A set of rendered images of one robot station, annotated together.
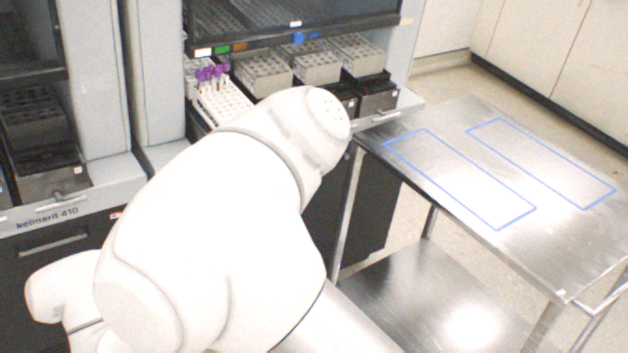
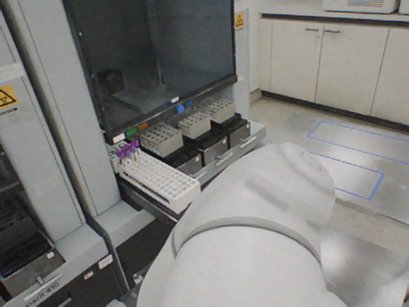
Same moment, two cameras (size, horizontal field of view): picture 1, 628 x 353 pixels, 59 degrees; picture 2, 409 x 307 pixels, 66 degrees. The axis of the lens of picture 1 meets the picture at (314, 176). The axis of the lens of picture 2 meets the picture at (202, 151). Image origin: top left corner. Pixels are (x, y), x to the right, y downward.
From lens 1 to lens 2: 0.33 m
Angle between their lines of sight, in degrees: 7
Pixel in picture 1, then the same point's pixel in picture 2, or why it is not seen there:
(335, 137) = (331, 190)
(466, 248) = not seen: hidden behind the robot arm
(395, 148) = not seen: hidden behind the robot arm
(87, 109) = (45, 205)
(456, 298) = (327, 245)
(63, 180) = (41, 267)
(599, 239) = not seen: outside the picture
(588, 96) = (337, 94)
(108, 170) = (73, 244)
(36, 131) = (9, 236)
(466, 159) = (318, 154)
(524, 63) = (293, 87)
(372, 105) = (236, 138)
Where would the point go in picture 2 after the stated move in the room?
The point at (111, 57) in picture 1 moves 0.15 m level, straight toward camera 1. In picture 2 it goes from (53, 162) to (64, 190)
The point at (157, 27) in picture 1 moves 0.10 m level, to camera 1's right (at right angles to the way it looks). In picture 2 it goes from (81, 130) to (117, 125)
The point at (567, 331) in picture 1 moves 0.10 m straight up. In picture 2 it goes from (392, 239) to (397, 226)
